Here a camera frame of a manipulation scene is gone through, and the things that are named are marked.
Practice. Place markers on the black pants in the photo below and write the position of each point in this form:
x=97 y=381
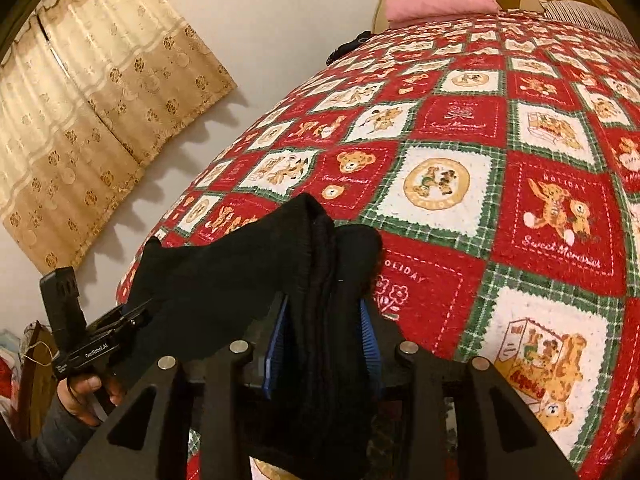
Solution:
x=320 y=310

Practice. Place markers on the striped pillow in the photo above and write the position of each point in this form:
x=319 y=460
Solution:
x=590 y=17

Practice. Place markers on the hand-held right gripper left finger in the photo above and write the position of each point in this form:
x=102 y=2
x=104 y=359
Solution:
x=275 y=355

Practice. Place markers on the person's left hand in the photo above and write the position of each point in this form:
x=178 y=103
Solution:
x=87 y=400

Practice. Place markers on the red printed bear blanket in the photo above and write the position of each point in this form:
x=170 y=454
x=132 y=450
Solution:
x=475 y=185

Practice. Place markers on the brown wooden furniture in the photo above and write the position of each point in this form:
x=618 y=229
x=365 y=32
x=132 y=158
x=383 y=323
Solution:
x=35 y=380

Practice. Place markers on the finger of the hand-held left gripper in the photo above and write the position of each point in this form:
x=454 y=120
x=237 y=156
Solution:
x=136 y=306
x=131 y=327

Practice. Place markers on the person's left forearm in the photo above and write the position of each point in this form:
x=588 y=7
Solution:
x=57 y=440

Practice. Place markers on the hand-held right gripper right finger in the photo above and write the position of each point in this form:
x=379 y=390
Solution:
x=371 y=345

